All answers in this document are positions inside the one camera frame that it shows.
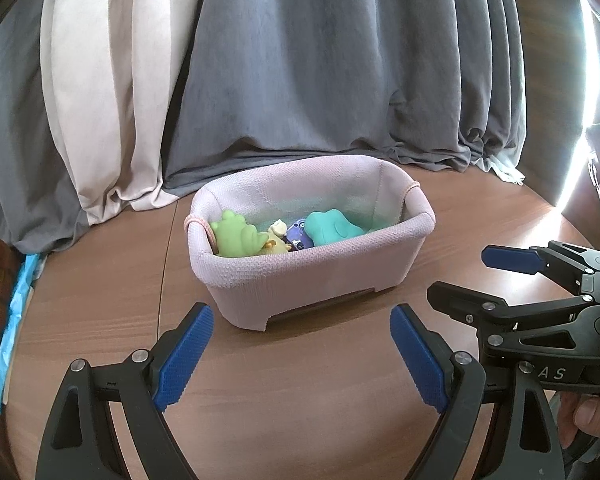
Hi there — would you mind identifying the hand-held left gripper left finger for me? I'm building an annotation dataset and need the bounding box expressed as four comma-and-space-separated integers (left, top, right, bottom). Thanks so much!
35, 302, 216, 480

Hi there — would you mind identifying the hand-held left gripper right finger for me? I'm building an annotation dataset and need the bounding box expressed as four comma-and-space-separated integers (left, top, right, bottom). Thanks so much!
389, 304, 563, 480

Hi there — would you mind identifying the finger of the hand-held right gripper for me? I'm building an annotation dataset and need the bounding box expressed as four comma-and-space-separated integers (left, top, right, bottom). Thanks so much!
481, 241, 600, 293
426, 281, 600, 346

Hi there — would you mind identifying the pink fabric basket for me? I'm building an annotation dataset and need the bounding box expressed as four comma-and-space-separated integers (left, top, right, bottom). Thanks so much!
184, 156, 436, 333

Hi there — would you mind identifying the green frog toy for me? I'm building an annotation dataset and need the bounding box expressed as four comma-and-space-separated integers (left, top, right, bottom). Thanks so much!
209, 210, 267, 258

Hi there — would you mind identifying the teal flower plush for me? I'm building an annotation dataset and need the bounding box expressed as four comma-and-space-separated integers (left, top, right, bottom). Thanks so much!
304, 208, 366, 247

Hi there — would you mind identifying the purple toy camera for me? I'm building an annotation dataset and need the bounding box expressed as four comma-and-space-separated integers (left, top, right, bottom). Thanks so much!
285, 219, 317, 252

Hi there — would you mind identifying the person's right hand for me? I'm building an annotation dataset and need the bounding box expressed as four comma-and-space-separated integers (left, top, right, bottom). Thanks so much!
557, 392, 600, 466

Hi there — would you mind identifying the white sheer curtain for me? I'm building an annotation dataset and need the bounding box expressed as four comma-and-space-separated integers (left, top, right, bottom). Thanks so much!
480, 152, 526, 187

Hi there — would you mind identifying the light blue strip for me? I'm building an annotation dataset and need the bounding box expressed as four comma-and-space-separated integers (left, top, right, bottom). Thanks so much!
0, 252, 43, 411

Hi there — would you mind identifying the grey curtain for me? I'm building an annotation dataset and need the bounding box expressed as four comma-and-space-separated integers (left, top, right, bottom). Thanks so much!
0, 0, 91, 256
162, 0, 526, 196

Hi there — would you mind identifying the beige curtain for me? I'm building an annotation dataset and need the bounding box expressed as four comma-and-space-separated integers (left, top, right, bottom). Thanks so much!
40, 0, 216, 226

